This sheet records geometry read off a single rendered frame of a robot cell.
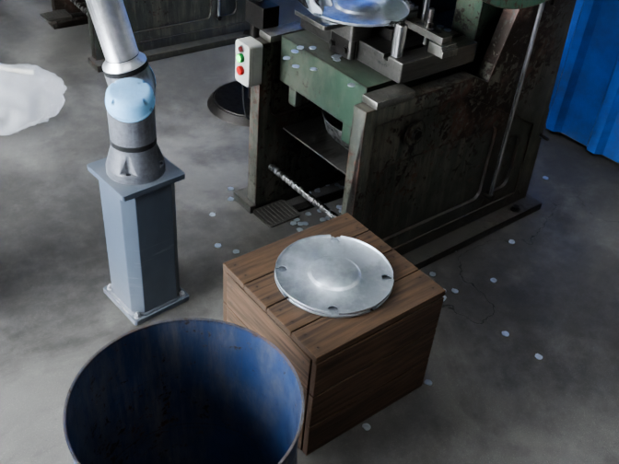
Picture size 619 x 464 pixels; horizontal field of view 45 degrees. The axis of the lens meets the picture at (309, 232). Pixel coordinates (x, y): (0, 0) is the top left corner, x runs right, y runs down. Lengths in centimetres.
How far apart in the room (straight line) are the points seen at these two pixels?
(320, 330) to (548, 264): 113
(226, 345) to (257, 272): 32
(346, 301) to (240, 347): 33
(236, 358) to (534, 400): 92
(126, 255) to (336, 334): 67
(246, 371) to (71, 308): 84
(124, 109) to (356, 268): 68
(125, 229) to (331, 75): 71
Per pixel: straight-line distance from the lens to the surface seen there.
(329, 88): 214
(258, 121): 239
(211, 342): 154
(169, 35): 370
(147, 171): 192
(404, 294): 179
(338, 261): 183
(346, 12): 211
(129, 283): 212
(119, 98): 185
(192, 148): 293
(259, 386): 156
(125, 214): 196
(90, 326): 220
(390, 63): 206
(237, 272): 180
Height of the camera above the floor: 153
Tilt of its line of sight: 38 degrees down
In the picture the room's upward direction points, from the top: 5 degrees clockwise
